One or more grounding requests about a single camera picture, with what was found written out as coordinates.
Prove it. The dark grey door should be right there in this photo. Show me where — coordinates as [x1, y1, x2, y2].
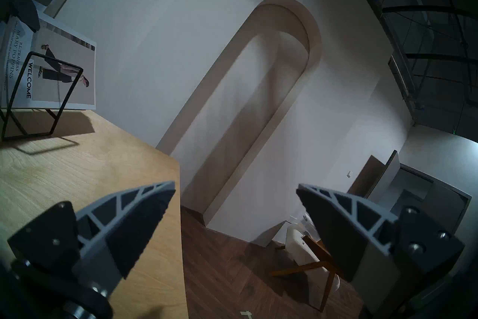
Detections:
[347, 150, 471, 236]

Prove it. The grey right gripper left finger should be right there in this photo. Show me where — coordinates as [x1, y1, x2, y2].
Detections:
[7, 181, 177, 299]

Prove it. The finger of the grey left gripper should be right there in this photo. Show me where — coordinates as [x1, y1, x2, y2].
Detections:
[10, 0, 41, 33]

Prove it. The white Welcome book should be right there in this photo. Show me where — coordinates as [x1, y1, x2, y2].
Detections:
[0, 16, 97, 111]

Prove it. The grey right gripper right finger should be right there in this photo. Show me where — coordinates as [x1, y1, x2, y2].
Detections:
[296, 183, 465, 314]

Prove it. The black wire book stand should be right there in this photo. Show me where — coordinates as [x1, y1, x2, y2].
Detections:
[0, 52, 83, 141]

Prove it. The white wooden armchair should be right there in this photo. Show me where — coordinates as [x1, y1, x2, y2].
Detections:
[269, 214, 342, 313]

